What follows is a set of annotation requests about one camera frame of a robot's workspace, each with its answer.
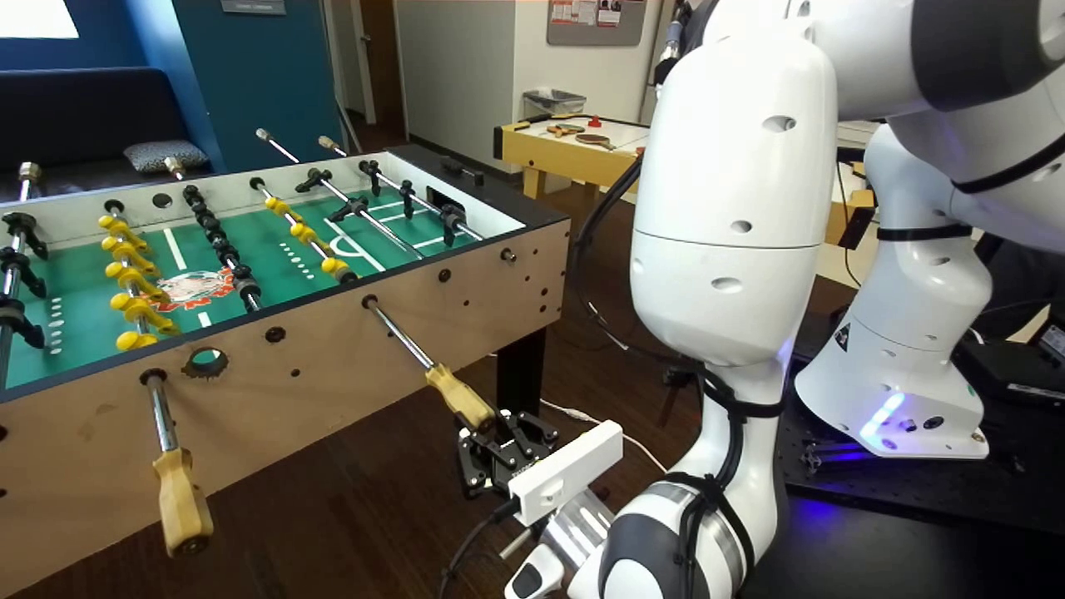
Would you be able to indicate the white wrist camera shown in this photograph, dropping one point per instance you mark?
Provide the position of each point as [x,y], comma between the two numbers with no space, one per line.
[564,473]

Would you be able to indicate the foosball table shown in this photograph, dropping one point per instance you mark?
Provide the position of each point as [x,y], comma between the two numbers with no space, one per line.
[267,353]

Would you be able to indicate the grey cushion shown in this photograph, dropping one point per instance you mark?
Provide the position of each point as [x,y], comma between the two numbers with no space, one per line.
[153,155]

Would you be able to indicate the rod with wooden handle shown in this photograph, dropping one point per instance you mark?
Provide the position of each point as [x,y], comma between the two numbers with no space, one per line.
[139,299]
[462,402]

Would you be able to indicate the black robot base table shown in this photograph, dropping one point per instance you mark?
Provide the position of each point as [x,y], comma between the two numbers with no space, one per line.
[861,528]

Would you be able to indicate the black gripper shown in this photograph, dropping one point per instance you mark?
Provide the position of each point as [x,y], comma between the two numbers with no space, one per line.
[502,453]

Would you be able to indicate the yellow air hockey table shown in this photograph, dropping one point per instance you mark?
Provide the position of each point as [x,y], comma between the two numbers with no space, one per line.
[598,150]

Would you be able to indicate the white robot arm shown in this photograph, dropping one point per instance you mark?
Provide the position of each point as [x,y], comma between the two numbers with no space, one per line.
[810,202]

